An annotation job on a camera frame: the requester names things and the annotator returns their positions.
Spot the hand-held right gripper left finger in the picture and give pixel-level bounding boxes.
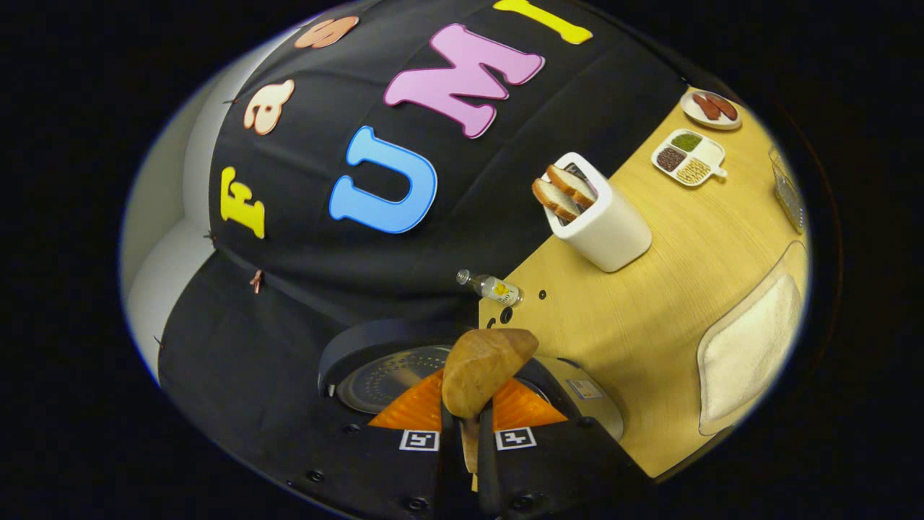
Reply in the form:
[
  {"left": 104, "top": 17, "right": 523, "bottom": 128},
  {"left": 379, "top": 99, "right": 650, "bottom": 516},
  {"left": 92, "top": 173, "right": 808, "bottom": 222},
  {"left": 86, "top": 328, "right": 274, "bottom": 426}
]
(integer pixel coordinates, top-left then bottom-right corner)
[{"left": 285, "top": 368, "right": 463, "bottom": 519}]

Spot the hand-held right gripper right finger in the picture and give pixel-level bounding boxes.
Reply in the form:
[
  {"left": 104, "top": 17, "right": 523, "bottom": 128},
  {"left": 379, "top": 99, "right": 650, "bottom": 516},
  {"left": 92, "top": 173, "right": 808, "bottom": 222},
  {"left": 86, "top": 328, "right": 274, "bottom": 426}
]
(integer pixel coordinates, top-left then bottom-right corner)
[{"left": 476, "top": 376, "right": 654, "bottom": 519}]

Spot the wooden spoon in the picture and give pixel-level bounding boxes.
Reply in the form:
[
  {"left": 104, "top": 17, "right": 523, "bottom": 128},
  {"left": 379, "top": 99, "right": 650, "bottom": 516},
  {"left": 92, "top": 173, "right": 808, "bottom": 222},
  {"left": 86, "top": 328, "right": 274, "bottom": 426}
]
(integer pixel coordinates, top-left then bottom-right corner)
[{"left": 441, "top": 328, "right": 540, "bottom": 474}]

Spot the dark grey rice cooker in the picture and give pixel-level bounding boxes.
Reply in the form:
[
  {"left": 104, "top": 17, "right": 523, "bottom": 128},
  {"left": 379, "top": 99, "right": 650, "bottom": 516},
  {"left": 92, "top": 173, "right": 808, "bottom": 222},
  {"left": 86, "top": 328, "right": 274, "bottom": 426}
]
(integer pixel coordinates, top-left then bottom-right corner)
[{"left": 318, "top": 318, "right": 625, "bottom": 443}]

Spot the clear plastic rice container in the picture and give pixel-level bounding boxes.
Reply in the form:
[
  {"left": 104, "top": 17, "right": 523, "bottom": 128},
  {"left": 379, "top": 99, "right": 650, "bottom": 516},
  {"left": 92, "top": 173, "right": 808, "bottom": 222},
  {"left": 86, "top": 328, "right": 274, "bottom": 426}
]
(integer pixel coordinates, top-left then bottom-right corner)
[{"left": 697, "top": 240, "right": 811, "bottom": 436}]

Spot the white rice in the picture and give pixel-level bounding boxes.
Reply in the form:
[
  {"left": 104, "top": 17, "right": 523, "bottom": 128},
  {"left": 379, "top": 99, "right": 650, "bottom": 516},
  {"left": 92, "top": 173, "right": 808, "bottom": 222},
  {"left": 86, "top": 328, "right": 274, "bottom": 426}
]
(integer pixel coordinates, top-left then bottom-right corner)
[{"left": 702, "top": 274, "right": 803, "bottom": 423}]

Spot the wire chopstick holder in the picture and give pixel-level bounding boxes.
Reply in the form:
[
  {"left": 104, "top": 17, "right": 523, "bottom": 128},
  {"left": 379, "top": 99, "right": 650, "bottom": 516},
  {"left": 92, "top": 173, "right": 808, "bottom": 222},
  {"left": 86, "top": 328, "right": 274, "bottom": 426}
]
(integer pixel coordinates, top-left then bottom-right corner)
[{"left": 769, "top": 148, "right": 807, "bottom": 233}]

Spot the small clear bottle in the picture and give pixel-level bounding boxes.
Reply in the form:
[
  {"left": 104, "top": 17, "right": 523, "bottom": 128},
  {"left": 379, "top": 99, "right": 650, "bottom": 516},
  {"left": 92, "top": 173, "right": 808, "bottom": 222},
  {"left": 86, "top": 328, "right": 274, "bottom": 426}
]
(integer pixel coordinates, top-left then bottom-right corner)
[{"left": 456, "top": 269, "right": 523, "bottom": 306}]

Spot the white toaster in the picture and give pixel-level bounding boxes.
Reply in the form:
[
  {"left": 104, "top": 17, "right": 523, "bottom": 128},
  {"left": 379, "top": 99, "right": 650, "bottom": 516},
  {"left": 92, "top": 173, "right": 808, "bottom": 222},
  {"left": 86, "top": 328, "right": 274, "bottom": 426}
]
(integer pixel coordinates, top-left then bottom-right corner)
[{"left": 543, "top": 152, "right": 653, "bottom": 273}]

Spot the toasted bread slice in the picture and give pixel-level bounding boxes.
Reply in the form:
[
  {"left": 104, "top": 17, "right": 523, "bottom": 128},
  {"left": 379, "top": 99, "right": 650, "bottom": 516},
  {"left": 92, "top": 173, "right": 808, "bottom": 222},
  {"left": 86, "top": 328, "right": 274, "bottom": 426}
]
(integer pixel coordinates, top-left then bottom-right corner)
[
  {"left": 532, "top": 178, "right": 582, "bottom": 222},
  {"left": 545, "top": 165, "right": 598, "bottom": 209}
]

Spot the white divided bean dish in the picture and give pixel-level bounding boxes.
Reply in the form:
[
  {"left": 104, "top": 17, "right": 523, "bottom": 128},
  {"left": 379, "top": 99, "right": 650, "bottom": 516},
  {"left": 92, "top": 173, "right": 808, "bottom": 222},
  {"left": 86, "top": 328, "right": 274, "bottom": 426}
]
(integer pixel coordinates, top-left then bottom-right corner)
[{"left": 651, "top": 129, "right": 728, "bottom": 189}]

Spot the white round plate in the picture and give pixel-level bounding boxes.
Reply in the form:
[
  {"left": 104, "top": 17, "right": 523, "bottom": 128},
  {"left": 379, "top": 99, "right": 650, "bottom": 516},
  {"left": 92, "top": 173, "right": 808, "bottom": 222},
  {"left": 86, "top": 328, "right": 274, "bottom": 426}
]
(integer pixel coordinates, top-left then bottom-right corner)
[{"left": 680, "top": 89, "right": 743, "bottom": 131}]

